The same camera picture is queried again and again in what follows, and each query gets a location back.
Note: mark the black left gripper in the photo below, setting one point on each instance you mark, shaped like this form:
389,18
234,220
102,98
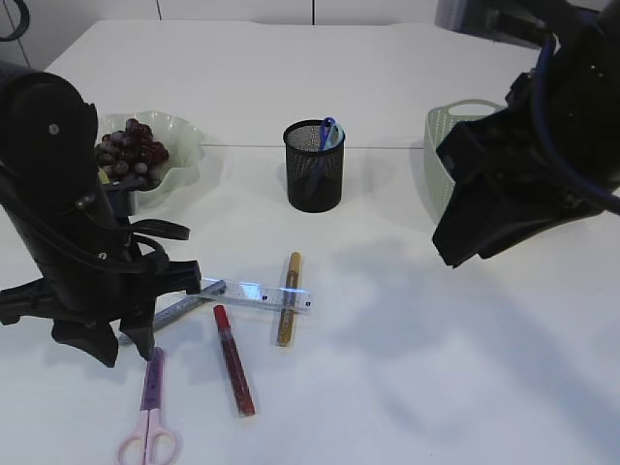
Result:
83,292

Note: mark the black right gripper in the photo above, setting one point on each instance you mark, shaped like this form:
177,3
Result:
552,155

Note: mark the pink purple capped scissors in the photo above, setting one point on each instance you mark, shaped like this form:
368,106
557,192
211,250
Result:
156,444

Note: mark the blue capped scissors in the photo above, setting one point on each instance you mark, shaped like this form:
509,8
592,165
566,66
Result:
329,137

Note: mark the dark purple grape bunch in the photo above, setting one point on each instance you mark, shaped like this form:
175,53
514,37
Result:
132,154

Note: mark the yellow tea plastic bottle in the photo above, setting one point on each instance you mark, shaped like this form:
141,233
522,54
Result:
103,176

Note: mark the right black blue robot arm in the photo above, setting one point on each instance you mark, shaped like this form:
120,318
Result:
578,37

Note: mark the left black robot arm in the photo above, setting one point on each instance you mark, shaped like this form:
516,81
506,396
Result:
49,178

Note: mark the silver glitter pen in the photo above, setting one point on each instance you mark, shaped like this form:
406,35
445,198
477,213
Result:
190,302

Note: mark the green plastic woven basket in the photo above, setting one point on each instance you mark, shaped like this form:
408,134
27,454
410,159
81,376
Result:
438,124

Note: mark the red glitter pen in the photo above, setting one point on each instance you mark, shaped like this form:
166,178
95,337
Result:
240,389

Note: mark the black mesh pen holder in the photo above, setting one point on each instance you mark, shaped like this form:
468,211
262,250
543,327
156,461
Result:
314,164

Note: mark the gold glitter pen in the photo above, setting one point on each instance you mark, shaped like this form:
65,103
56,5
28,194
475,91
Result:
287,314

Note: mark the clear plastic ruler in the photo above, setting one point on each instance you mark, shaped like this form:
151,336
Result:
256,295

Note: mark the green wavy glass plate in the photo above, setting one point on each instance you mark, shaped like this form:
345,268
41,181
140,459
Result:
180,137

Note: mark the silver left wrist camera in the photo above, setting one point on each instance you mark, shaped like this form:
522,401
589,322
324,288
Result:
123,197

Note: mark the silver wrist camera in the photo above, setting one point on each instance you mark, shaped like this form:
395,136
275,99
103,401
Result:
123,197
494,20

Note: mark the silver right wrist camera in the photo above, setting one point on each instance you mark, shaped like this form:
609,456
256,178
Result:
494,20

